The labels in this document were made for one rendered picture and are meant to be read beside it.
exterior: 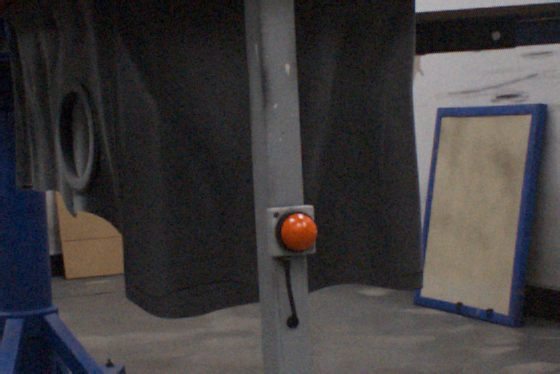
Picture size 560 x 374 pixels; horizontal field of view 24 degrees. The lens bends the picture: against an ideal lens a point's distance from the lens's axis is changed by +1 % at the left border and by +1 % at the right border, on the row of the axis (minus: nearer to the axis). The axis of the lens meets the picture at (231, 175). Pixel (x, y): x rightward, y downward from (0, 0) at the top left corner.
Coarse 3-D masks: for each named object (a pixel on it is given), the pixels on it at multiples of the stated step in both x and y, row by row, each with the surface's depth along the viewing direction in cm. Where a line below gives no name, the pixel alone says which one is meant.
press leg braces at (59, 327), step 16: (16, 320) 281; (48, 320) 282; (16, 336) 278; (48, 336) 282; (64, 336) 281; (0, 352) 275; (16, 352) 275; (64, 352) 280; (80, 352) 279; (0, 368) 272; (16, 368) 274; (64, 368) 313; (80, 368) 277; (96, 368) 278
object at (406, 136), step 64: (128, 0) 154; (192, 0) 157; (320, 0) 164; (384, 0) 168; (128, 64) 155; (192, 64) 158; (320, 64) 165; (384, 64) 169; (128, 128) 155; (192, 128) 159; (320, 128) 166; (384, 128) 169; (128, 192) 155; (192, 192) 159; (320, 192) 167; (384, 192) 170; (128, 256) 156; (192, 256) 160; (256, 256) 162; (320, 256) 168; (384, 256) 171
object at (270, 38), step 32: (256, 0) 131; (288, 0) 131; (256, 32) 131; (288, 32) 131; (256, 64) 132; (288, 64) 131; (256, 96) 132; (288, 96) 132; (256, 128) 133; (288, 128) 132; (256, 160) 133; (288, 160) 132; (256, 192) 134; (288, 192) 132; (256, 224) 134; (288, 352) 132
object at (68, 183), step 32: (32, 0) 178; (64, 0) 164; (32, 32) 180; (64, 32) 165; (32, 64) 182; (64, 64) 166; (96, 64) 155; (32, 96) 186; (64, 96) 167; (96, 96) 157; (32, 128) 189; (64, 128) 170; (96, 128) 157; (32, 160) 190; (64, 160) 169; (96, 160) 157; (64, 192) 177; (96, 192) 161
